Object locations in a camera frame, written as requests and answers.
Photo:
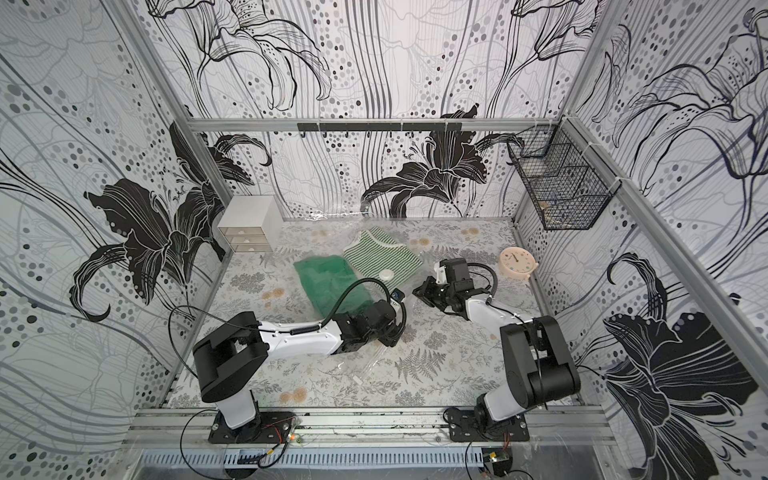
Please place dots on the black wire basket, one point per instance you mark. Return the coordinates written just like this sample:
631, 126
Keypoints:
557, 167

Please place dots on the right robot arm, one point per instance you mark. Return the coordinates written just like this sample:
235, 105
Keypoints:
538, 365

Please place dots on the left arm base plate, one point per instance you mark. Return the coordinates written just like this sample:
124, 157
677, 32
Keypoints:
269, 427

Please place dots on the green white striped top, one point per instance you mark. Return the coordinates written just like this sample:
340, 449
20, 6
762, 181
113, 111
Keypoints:
374, 249

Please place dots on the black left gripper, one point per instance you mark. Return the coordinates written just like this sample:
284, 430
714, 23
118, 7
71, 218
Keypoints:
392, 335

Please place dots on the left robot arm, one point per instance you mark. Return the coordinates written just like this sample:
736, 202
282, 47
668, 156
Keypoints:
227, 358

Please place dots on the clear plastic vacuum bag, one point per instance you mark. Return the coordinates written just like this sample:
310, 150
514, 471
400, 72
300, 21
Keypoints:
372, 284

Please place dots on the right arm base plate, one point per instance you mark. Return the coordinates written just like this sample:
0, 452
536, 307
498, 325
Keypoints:
466, 425

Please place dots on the green tank top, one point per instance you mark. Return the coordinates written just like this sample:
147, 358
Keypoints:
324, 280

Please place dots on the white three-drawer organizer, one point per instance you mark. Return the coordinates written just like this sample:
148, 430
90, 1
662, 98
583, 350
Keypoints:
251, 224

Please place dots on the white vacuum bag valve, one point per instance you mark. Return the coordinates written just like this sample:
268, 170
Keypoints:
386, 275

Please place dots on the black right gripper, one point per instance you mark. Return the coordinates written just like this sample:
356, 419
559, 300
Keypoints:
433, 293

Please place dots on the white cable duct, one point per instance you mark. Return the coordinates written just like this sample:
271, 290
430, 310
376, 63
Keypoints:
339, 458

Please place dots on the pink round clock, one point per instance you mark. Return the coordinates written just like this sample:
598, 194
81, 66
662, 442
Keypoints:
517, 263

